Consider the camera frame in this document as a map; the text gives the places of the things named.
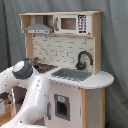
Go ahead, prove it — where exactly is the white toy microwave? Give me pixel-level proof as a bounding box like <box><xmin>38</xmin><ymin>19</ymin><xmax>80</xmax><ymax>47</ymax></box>
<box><xmin>54</xmin><ymin>14</ymin><xmax>92</xmax><ymax>34</ymax></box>

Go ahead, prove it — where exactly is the black toy stovetop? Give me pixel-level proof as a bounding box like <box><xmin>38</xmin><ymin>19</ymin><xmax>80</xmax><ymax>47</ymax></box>
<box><xmin>35</xmin><ymin>63</ymin><xmax>55</xmax><ymax>73</ymax></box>

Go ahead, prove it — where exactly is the wooden toy kitchen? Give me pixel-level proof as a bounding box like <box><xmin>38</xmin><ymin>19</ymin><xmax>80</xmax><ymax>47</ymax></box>
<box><xmin>20</xmin><ymin>11</ymin><xmax>114</xmax><ymax>128</ymax></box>

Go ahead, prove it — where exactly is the black toy faucet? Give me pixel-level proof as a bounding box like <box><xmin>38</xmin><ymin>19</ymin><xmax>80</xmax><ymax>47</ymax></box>
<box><xmin>76</xmin><ymin>51</ymin><xmax>93</xmax><ymax>70</ymax></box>

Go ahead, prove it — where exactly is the grey toy sink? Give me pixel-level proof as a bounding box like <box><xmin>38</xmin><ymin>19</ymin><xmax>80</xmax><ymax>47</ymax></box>
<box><xmin>52</xmin><ymin>68</ymin><xmax>92</xmax><ymax>81</ymax></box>

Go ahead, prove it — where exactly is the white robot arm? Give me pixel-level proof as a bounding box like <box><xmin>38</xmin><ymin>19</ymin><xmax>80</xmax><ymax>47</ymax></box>
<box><xmin>0</xmin><ymin>61</ymin><xmax>50</xmax><ymax>128</ymax></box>

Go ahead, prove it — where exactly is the grey toy range hood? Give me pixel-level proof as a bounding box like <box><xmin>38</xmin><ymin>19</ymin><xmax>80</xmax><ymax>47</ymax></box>
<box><xmin>24</xmin><ymin>15</ymin><xmax>53</xmax><ymax>34</ymax></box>

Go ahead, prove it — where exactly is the silver toy pot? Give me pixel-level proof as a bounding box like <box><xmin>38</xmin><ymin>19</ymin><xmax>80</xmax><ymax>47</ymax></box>
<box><xmin>28</xmin><ymin>57</ymin><xmax>39</xmax><ymax>66</ymax></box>

